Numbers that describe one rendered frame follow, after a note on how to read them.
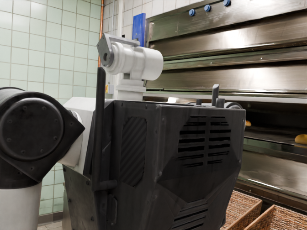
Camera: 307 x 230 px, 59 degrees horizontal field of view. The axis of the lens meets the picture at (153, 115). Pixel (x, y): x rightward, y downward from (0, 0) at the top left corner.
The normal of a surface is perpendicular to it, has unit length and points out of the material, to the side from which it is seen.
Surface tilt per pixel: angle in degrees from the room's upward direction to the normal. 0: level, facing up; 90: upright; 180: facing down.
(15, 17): 90
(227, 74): 70
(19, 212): 93
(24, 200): 93
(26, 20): 90
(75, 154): 118
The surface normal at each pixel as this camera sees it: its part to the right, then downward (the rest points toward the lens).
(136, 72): 0.64, 0.08
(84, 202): -0.77, 0.18
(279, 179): -0.69, -0.34
